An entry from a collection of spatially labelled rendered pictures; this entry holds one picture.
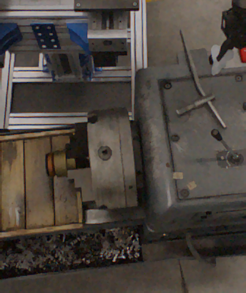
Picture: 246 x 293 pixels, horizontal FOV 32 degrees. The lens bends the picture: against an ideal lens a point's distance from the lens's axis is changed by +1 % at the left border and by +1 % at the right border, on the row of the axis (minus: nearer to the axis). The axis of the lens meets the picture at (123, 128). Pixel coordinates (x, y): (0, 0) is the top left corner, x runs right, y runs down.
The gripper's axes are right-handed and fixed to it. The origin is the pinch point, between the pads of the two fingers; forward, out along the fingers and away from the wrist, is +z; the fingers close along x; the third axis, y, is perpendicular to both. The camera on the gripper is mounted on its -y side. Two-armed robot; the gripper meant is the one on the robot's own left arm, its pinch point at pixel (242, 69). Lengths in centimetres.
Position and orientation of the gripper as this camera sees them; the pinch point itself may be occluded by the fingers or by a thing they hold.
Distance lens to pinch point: 112.7
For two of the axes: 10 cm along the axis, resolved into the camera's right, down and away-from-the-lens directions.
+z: 1.3, 5.5, 8.2
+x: -9.6, 2.8, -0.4
